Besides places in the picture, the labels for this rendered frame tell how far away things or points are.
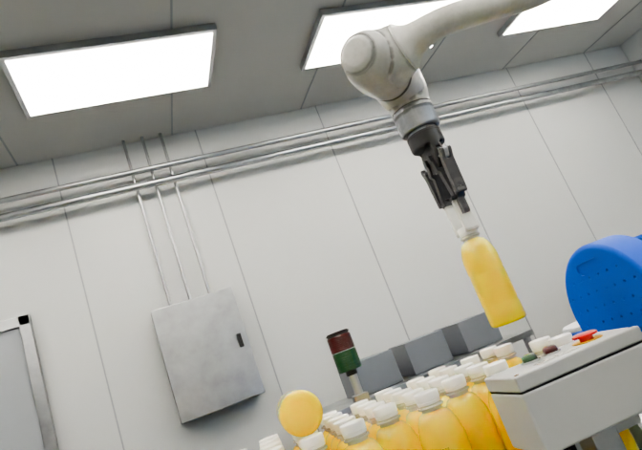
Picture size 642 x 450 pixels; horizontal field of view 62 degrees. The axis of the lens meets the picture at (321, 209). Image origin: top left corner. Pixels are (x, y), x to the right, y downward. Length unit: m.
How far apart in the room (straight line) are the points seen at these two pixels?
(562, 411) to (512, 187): 4.89
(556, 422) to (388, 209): 4.18
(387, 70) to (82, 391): 3.60
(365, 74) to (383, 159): 4.08
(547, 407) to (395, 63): 0.63
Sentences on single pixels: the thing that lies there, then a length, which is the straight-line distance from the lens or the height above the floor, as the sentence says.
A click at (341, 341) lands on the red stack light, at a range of 1.38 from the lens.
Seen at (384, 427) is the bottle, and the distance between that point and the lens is 0.91.
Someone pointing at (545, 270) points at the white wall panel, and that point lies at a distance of 5.49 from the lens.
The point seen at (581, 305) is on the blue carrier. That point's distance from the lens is 1.34.
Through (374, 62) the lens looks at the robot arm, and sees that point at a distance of 1.01.
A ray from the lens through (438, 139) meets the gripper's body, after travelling 1.15.
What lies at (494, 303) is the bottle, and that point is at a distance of 1.10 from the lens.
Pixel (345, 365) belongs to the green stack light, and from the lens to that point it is 1.38.
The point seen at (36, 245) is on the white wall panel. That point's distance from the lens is 4.52.
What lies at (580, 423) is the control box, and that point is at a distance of 0.80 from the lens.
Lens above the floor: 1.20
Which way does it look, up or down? 15 degrees up
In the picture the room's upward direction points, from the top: 21 degrees counter-clockwise
